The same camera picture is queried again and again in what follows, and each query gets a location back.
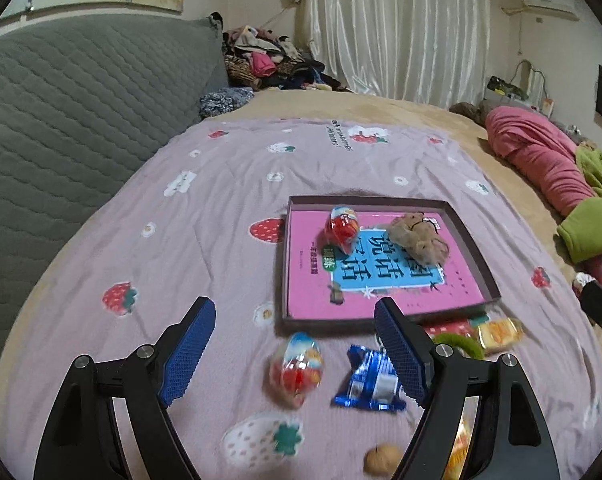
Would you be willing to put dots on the blue patterned cloth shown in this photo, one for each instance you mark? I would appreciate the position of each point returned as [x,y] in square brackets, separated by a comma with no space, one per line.
[226,100]

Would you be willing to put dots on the red toy egg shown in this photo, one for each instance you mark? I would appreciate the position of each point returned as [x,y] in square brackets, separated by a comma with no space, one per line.
[296,370]
[342,230]

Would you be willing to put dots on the pink book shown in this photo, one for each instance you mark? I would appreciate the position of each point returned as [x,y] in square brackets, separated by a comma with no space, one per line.
[311,285]

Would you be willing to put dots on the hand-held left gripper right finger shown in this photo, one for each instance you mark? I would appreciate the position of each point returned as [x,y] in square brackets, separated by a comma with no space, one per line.
[398,355]

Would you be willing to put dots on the pink strawberry print blanket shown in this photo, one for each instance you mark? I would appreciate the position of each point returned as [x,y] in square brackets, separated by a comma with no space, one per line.
[206,210]

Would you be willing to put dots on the brown cloth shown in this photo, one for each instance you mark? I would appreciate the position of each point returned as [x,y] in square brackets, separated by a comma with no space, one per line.
[468,110]

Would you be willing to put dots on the pink quilt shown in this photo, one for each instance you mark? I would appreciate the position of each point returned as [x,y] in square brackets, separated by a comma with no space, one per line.
[531,150]

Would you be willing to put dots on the green fleece blanket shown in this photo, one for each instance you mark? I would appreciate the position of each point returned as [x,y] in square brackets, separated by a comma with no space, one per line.
[586,225]

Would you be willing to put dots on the dark shallow box tray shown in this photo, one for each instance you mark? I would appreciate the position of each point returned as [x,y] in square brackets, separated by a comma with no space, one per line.
[381,204]

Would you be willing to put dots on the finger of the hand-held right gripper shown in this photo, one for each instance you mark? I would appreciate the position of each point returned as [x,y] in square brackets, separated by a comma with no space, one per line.
[601,305]

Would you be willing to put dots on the black and yellow bag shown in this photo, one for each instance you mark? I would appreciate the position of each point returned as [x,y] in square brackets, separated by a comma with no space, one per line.
[503,84]

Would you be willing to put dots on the yellow snack packet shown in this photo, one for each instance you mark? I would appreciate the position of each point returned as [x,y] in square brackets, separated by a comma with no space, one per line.
[458,447]
[501,332]

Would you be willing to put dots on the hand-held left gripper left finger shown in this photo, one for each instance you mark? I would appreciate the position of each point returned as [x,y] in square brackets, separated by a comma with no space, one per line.
[188,355]

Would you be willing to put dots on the white air conditioner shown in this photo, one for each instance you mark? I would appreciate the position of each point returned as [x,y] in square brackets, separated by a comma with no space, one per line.
[548,2]

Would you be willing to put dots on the grey quilted headboard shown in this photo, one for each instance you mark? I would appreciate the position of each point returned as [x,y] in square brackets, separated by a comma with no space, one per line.
[81,110]

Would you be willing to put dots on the beige bed sheet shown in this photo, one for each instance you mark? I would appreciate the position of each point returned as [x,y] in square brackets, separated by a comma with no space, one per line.
[381,110]

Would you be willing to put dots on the white curtain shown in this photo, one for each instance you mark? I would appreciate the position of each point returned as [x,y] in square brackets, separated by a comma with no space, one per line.
[396,25]

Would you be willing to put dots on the brown plush toy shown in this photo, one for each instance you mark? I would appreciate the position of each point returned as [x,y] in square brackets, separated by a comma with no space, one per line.
[421,242]

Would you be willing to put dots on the pile of clothes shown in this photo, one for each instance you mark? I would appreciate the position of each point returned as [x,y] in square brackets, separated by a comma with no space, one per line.
[271,60]

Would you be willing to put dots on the grey low cabinet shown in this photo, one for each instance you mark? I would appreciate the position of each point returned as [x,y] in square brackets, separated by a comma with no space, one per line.
[503,97]

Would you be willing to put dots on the blue snack packet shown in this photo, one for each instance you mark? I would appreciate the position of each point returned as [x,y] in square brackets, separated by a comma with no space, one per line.
[366,380]

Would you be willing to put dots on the green fuzzy toy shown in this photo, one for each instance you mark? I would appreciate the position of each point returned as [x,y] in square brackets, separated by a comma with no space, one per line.
[461,342]

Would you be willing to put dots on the small brown round cookie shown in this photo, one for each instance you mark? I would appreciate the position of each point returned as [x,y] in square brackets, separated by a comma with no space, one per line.
[381,460]

